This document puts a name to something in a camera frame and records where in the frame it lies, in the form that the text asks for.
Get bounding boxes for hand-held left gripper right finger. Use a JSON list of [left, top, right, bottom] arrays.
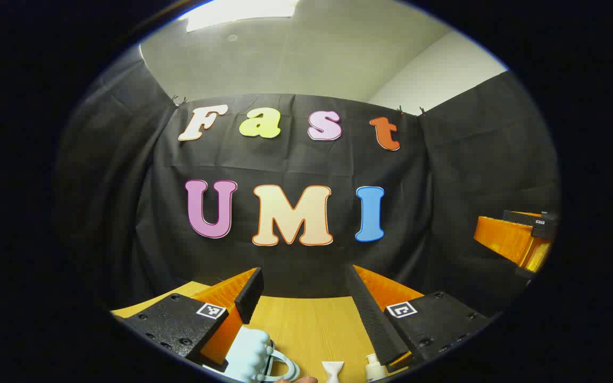
[[345, 264, 493, 368]]

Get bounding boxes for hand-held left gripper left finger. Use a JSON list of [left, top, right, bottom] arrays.
[[118, 267, 264, 372]]

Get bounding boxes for light blue suitcase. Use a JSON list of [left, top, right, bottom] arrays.
[[203, 326, 302, 383]]

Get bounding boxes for white pump bottle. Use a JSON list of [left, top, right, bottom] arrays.
[[365, 353, 388, 383]]

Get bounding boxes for white squeeze tube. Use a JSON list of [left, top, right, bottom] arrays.
[[321, 361, 346, 383]]

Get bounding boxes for black backdrop cloth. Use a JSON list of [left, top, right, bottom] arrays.
[[54, 45, 561, 320]]

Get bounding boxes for ceiling light panel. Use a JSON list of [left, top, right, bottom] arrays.
[[186, 0, 300, 34]]

